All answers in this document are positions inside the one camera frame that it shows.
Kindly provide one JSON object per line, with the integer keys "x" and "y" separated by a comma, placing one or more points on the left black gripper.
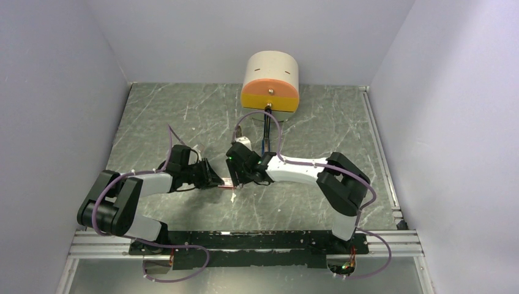
{"x": 209, "y": 179}

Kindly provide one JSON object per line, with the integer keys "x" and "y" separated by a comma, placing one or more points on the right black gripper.
{"x": 236, "y": 178}

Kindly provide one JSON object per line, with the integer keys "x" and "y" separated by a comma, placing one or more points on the red white staple box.
{"x": 227, "y": 184}

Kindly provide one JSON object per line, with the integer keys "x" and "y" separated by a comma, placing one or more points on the beige white stapler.
{"x": 238, "y": 132}

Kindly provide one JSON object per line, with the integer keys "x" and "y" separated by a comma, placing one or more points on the blue black stapler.
{"x": 266, "y": 130}

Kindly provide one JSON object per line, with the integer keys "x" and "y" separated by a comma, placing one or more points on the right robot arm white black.
{"x": 342, "y": 183}

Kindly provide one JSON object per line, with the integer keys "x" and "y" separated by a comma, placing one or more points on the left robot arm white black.
{"x": 111, "y": 204}

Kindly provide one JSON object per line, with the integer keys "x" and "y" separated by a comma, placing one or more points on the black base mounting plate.
{"x": 254, "y": 248}

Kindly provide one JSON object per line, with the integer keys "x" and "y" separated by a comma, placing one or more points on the beige mini drawer cabinet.
{"x": 271, "y": 80}

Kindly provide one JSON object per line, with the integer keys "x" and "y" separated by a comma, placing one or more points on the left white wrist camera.
{"x": 198, "y": 148}

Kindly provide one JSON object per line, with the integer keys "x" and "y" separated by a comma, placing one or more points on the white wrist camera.
{"x": 198, "y": 148}
{"x": 245, "y": 141}

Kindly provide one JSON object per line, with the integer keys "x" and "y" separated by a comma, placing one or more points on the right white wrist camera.
{"x": 245, "y": 141}

